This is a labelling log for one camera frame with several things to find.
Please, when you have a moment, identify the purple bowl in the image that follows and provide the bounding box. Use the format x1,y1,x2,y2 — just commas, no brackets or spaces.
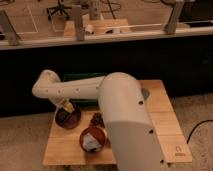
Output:
55,106,81,129

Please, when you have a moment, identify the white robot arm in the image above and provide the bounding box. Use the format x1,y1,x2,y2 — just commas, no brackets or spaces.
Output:
32,70,167,171

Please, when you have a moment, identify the red-brown bowl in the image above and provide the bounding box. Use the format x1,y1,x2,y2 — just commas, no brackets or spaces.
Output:
79,127,106,153

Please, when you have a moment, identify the green box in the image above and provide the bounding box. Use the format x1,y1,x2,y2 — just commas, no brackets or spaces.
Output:
62,73,106,107

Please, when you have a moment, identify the dark grape bunch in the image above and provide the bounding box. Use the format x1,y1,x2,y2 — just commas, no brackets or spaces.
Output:
91,113,104,127

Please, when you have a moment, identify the white crumpled cloth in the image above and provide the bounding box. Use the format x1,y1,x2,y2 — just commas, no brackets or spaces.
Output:
83,134,101,152

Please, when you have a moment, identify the black office chair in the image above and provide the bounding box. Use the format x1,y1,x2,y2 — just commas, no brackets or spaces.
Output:
46,0,70,21

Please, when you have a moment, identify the grey middle post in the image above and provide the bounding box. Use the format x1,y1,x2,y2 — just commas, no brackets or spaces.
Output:
72,5,85,41

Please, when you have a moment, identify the grey post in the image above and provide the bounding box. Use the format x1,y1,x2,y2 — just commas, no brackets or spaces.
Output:
0,10,19,46
72,5,85,41
164,0,184,35

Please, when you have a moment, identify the grey left post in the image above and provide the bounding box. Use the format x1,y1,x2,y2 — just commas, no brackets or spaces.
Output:
0,10,19,46

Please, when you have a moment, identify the grey right post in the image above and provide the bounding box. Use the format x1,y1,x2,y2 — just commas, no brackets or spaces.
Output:
164,0,184,35

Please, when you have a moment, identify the black floor cable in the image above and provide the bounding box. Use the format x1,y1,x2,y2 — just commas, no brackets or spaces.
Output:
186,119,213,145

